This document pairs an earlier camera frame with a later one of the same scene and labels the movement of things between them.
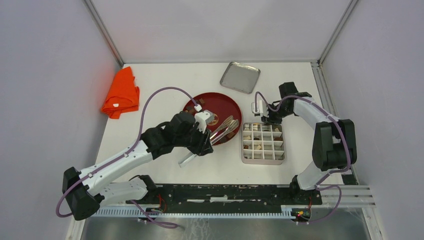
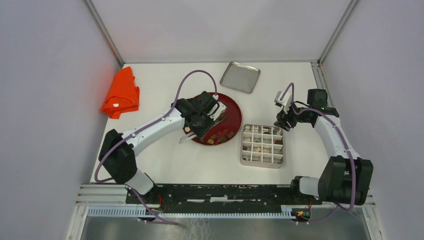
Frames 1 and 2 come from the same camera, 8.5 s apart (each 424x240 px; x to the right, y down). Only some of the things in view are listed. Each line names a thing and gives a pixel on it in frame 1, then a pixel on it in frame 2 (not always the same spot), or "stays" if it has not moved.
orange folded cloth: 123,95 stays
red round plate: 222,106 stays
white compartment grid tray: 262,144 stays
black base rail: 189,196 stays
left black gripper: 204,146 -> 201,132
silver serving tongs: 226,127 -> 194,134
